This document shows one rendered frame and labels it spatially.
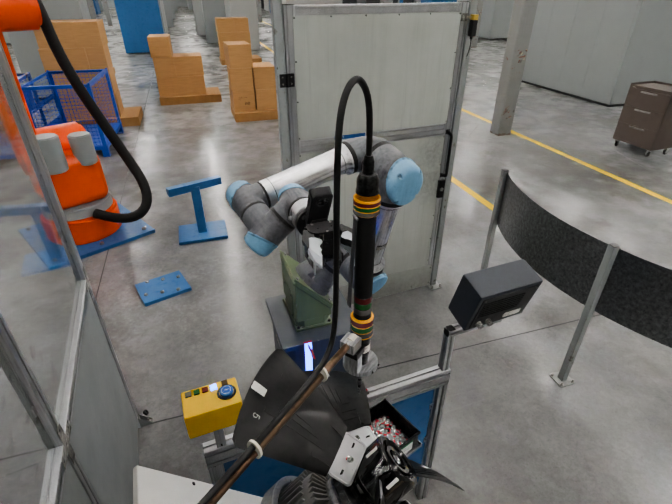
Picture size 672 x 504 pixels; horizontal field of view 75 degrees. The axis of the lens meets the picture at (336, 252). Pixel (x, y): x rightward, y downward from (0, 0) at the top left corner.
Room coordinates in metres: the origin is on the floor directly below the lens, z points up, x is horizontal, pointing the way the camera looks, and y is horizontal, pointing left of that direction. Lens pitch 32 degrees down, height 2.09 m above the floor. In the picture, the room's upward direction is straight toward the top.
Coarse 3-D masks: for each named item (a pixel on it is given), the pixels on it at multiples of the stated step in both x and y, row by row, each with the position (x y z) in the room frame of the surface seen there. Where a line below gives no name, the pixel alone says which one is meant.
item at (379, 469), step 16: (368, 448) 0.57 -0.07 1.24; (384, 448) 0.57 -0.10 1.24; (368, 464) 0.53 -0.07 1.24; (384, 464) 0.52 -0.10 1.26; (400, 464) 0.56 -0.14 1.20; (336, 480) 0.52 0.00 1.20; (368, 480) 0.51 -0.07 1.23; (384, 480) 0.50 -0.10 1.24; (400, 480) 0.50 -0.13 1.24; (416, 480) 0.52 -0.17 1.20; (352, 496) 0.49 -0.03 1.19; (368, 496) 0.49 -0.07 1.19; (384, 496) 0.48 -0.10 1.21; (400, 496) 0.49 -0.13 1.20
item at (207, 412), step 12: (216, 384) 0.89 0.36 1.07; (228, 384) 0.89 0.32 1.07; (192, 396) 0.85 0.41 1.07; (204, 396) 0.85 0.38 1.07; (216, 396) 0.85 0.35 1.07; (240, 396) 0.85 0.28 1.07; (192, 408) 0.80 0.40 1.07; (204, 408) 0.80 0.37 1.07; (216, 408) 0.81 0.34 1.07; (228, 408) 0.81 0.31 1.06; (240, 408) 0.83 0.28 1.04; (192, 420) 0.78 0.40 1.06; (204, 420) 0.79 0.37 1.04; (216, 420) 0.80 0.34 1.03; (228, 420) 0.81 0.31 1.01; (192, 432) 0.77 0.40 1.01; (204, 432) 0.78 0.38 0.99
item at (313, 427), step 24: (288, 360) 0.66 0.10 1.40; (264, 384) 0.59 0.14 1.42; (288, 384) 0.61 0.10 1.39; (264, 408) 0.55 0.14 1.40; (312, 408) 0.58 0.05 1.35; (240, 432) 0.49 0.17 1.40; (288, 432) 0.53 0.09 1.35; (312, 432) 0.55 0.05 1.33; (336, 432) 0.57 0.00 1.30; (288, 456) 0.49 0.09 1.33; (312, 456) 0.51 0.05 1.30
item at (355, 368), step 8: (344, 336) 0.60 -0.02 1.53; (352, 344) 0.58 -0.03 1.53; (360, 344) 0.59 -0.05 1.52; (352, 352) 0.57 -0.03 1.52; (360, 352) 0.58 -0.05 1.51; (344, 360) 0.60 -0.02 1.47; (352, 360) 0.59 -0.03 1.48; (360, 360) 0.59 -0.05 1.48; (368, 360) 0.62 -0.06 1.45; (376, 360) 0.62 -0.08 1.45; (344, 368) 0.61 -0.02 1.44; (352, 368) 0.59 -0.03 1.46; (360, 368) 0.59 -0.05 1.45; (368, 368) 0.60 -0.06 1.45; (376, 368) 0.61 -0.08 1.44; (360, 376) 0.59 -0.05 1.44
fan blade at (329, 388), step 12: (312, 372) 0.84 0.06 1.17; (336, 372) 0.87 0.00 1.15; (324, 384) 0.80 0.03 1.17; (336, 384) 0.81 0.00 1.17; (348, 384) 0.82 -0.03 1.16; (324, 396) 0.76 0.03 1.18; (336, 396) 0.76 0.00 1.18; (348, 396) 0.76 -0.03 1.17; (360, 396) 0.77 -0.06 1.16; (336, 408) 0.72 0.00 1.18; (348, 408) 0.72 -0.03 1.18; (360, 408) 0.72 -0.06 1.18; (348, 420) 0.68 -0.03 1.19; (360, 420) 0.68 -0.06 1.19
